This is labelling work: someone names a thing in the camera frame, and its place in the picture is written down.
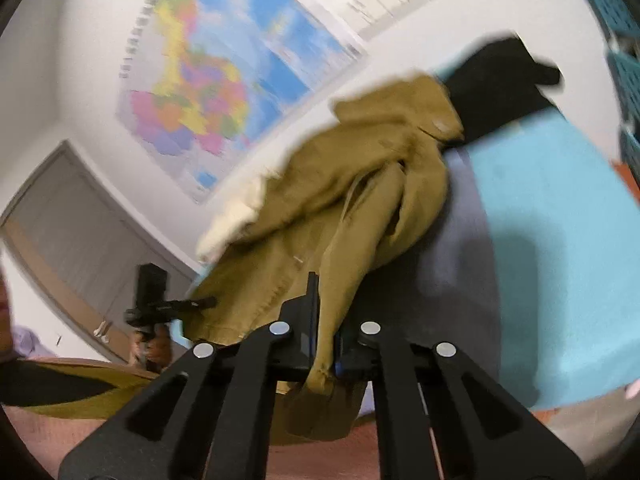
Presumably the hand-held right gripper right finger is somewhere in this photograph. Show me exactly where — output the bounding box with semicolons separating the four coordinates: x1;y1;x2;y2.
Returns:
334;321;586;480

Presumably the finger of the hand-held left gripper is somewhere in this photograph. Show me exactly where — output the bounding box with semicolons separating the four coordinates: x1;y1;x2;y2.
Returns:
160;296;218;313

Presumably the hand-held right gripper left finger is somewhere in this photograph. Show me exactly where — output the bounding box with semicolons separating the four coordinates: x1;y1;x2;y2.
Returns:
57;271;321;480

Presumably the olive green garment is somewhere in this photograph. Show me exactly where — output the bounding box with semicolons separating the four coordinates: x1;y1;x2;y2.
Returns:
0;74;467;443

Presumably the person's left hand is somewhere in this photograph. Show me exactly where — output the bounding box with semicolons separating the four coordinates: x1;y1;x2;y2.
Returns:
131;330;173;373

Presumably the grey door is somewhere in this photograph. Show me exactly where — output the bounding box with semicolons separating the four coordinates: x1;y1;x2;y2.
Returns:
0;140;201;366

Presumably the cream cloth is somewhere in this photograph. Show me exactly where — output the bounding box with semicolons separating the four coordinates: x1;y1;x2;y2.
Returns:
196;175;271;263

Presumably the teal grey patterned bedsheet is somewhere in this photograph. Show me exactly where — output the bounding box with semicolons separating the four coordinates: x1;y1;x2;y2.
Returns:
170;105;640;418

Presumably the black garment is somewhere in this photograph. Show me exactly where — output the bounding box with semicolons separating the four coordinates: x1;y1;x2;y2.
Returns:
440;35;565;148

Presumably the teal tiered basket rack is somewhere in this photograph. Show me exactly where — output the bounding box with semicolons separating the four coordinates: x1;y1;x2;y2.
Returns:
565;0;640;171

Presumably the colourful wall map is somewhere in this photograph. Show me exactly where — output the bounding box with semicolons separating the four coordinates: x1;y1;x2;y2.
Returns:
116;0;368;206

